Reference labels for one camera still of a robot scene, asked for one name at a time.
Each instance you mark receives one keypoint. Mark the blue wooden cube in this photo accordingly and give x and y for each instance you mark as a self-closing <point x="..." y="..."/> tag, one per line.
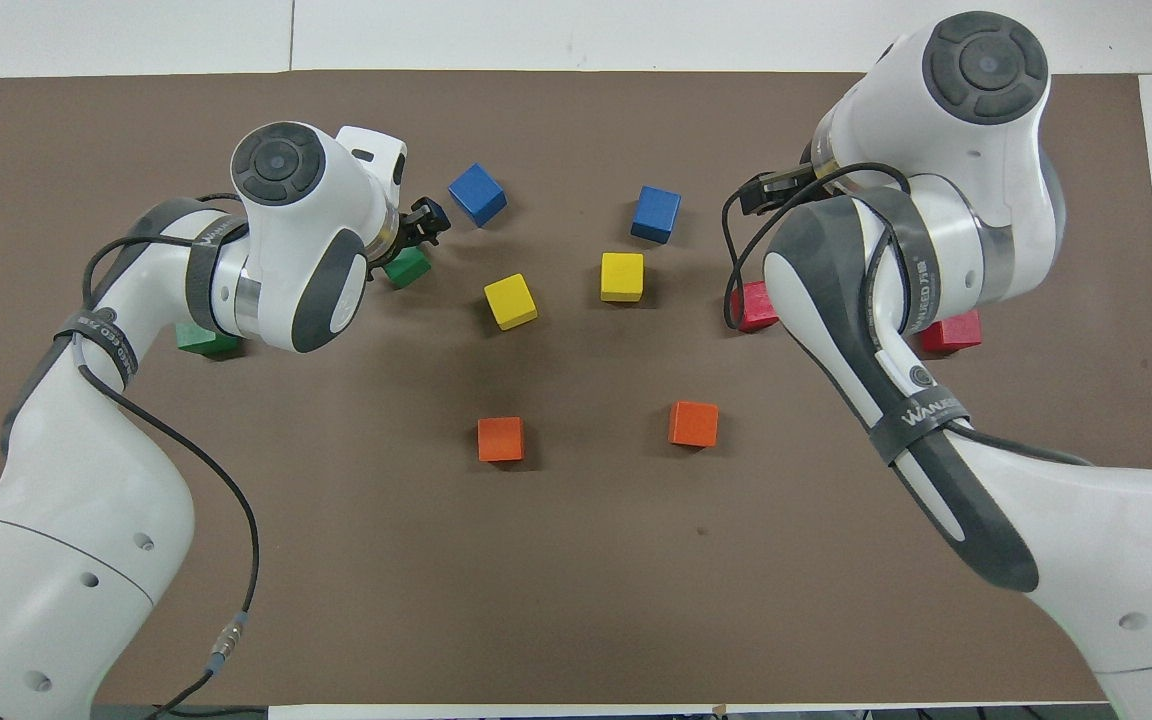
<point x="477" y="194"/>
<point x="656" y="214"/>

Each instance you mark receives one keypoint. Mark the orange wooden cube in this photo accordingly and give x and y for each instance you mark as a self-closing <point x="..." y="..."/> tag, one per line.
<point x="501" y="439"/>
<point x="693" y="423"/>

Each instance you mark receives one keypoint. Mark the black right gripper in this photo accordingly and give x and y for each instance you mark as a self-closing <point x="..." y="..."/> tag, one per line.
<point x="788" y="187"/>

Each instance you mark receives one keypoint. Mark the brown table mat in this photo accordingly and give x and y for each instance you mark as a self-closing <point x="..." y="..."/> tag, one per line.
<point x="576" y="560"/>

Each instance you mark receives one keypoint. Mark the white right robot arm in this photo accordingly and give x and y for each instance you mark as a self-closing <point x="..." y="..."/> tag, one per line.
<point x="1086" y="540"/>

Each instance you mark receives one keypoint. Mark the red wooden cube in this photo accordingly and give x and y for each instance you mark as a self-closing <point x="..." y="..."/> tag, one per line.
<point x="756" y="308"/>
<point x="954" y="333"/>

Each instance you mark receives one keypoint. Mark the yellow wooden cube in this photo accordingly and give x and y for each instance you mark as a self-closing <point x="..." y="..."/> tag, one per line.
<point x="622" y="277"/>
<point x="510" y="301"/>

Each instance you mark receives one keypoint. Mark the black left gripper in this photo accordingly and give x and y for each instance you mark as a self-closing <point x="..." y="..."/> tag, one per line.
<point x="423" y="220"/>

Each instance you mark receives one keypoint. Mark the green wooden cube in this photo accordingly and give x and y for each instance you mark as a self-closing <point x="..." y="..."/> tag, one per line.
<point x="408" y="268"/>
<point x="204" y="343"/>

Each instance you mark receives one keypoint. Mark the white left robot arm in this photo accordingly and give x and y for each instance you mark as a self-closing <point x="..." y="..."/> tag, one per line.
<point x="86" y="480"/>

